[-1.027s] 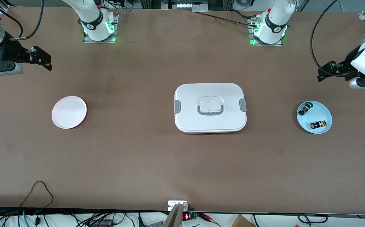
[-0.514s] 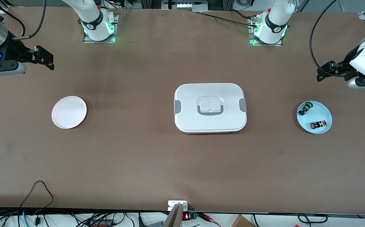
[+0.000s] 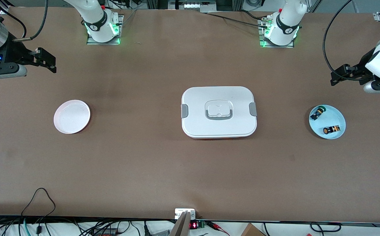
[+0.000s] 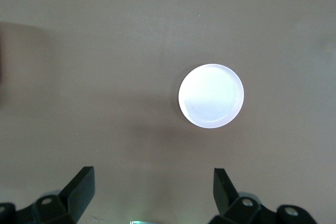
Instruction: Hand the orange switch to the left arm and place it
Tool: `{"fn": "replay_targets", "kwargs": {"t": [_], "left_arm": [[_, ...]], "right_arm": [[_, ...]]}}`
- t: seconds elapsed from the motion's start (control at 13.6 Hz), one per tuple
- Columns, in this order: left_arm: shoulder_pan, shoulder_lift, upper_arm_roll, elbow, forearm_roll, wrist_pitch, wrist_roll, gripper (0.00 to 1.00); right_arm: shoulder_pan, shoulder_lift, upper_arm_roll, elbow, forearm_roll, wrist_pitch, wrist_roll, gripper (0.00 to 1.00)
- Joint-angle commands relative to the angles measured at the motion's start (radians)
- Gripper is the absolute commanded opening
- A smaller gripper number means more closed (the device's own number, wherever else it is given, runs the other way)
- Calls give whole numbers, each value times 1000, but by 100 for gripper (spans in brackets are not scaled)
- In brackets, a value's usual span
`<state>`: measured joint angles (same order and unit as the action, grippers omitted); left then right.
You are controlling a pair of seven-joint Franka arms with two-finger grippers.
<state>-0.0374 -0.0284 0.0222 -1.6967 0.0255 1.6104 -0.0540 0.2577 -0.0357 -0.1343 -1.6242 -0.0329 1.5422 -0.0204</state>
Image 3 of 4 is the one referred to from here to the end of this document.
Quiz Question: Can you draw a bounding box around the orange push-button switch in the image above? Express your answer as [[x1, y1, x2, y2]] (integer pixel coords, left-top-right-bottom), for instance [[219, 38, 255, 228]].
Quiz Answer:
[[323, 125, 341, 136]]

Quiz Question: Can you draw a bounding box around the brown cardboard box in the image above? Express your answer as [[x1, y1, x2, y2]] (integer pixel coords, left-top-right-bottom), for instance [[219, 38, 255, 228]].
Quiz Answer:
[[240, 223, 266, 236]]

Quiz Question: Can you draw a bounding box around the light blue round plate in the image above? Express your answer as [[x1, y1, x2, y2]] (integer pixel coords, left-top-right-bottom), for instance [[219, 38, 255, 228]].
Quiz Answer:
[[309, 105, 346, 140]]

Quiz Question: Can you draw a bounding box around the pink round plate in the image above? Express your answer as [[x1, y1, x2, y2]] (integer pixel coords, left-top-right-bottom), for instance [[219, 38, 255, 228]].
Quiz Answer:
[[53, 100, 91, 135]]

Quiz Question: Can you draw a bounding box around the white connector strip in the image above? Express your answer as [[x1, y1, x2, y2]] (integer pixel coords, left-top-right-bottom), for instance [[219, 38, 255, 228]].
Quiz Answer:
[[183, 2, 217, 10]]

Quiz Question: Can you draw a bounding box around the small white device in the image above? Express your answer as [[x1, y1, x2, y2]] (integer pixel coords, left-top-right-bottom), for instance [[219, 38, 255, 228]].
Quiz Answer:
[[174, 208, 196, 220]]

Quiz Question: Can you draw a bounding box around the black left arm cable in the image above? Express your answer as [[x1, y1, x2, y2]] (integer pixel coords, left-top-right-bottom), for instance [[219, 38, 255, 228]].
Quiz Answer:
[[322, 0, 354, 74]]

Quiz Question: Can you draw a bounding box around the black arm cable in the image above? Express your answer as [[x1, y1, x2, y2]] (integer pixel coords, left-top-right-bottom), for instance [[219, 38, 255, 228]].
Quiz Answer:
[[0, 0, 49, 42], [322, 0, 354, 74]]

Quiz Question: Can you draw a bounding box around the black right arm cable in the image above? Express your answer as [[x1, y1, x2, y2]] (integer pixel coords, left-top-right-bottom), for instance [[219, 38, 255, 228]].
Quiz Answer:
[[0, 0, 49, 42]]

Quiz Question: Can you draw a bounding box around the green push-button switch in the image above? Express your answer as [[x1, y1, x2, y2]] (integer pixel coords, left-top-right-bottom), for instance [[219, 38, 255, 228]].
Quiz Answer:
[[310, 106, 327, 121]]

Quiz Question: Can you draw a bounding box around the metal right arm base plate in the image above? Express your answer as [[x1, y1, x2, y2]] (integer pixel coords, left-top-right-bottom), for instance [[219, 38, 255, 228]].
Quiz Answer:
[[86, 14, 124, 46]]

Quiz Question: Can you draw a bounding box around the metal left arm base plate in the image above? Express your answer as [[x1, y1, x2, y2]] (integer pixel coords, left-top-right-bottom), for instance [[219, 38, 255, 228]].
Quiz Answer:
[[259, 18, 295, 49]]

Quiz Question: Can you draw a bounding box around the black cable on table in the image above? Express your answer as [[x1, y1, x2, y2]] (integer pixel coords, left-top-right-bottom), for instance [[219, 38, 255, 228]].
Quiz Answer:
[[206, 12, 270, 29]]

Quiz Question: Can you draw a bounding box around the black looped cable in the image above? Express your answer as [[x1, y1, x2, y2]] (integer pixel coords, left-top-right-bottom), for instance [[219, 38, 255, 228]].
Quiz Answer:
[[21, 187, 56, 217]]

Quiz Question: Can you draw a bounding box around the black coiled floor cable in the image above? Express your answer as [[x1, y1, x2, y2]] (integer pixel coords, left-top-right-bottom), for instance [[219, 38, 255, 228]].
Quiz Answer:
[[309, 222, 342, 234]]

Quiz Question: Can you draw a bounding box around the white box with grey handle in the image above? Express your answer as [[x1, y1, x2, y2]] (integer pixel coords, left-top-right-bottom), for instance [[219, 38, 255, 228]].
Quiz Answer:
[[181, 86, 258, 139]]

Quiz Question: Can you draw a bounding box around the grey metal bracket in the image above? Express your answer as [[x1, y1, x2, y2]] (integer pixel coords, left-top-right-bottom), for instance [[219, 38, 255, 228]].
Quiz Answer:
[[169, 211, 192, 236]]

